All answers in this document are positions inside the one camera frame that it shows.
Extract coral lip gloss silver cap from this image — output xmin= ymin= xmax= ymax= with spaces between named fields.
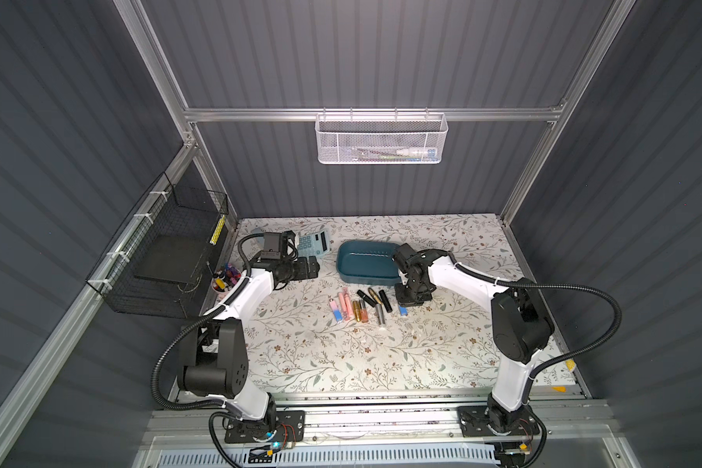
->
xmin=360 ymin=300 xmax=369 ymax=323

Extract pink blue gradient lipstick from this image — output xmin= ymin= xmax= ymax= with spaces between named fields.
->
xmin=330 ymin=300 xmax=344 ymax=323

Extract black cable conduit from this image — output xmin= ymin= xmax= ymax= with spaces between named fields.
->
xmin=150 ymin=233 xmax=270 ymax=411
xmin=443 ymin=250 xmax=623 ymax=381

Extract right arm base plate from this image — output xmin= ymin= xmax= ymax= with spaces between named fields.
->
xmin=456 ymin=406 xmax=541 ymax=438

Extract black wire basket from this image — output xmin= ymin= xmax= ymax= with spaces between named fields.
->
xmin=87 ymin=177 xmax=230 ymax=319

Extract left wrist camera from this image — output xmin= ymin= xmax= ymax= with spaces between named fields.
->
xmin=261 ymin=230 xmax=296 ymax=255

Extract left black cable conduit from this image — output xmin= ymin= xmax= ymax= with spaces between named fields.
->
xmin=150 ymin=233 xmax=270 ymax=411

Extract teal calculator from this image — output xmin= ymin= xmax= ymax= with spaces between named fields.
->
xmin=298 ymin=230 xmax=332 ymax=257

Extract black lipstick gold band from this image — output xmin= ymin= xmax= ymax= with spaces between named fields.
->
xmin=357 ymin=290 xmax=378 ymax=307

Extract teal storage box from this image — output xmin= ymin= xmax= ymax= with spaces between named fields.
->
xmin=337 ymin=240 xmax=401 ymax=286

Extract floral table mat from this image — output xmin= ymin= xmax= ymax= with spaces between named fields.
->
xmin=237 ymin=214 xmax=523 ymax=394

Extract cup of coloured pens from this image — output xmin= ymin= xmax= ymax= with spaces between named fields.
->
xmin=211 ymin=263 xmax=241 ymax=293

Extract silver lipstick tube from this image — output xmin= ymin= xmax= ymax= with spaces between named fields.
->
xmin=376 ymin=304 xmax=386 ymax=329

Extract black lipstick tube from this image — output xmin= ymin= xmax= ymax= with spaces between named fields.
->
xmin=378 ymin=290 xmax=393 ymax=313

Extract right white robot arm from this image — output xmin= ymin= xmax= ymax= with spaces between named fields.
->
xmin=393 ymin=244 xmax=555 ymax=435

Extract white perforated cable tray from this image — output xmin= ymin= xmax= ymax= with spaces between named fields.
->
xmin=154 ymin=443 xmax=501 ymax=468

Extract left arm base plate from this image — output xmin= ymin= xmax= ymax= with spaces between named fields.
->
xmin=223 ymin=411 xmax=306 ymax=444

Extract gold glitter lipstick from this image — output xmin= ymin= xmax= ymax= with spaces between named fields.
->
xmin=352 ymin=300 xmax=362 ymax=322

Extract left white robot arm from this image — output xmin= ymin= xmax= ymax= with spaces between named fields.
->
xmin=177 ymin=257 xmax=320 ymax=421

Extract gold glitter lipstick angled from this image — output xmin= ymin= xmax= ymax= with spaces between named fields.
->
xmin=368 ymin=288 xmax=383 ymax=305

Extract white wire mesh basket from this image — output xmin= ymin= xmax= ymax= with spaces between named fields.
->
xmin=314 ymin=111 xmax=449 ymax=165

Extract right black cable conduit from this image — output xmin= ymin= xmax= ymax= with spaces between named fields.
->
xmin=443 ymin=250 xmax=623 ymax=381

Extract pink lip gloss tube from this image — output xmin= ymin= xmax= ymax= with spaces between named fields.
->
xmin=339 ymin=292 xmax=354 ymax=321

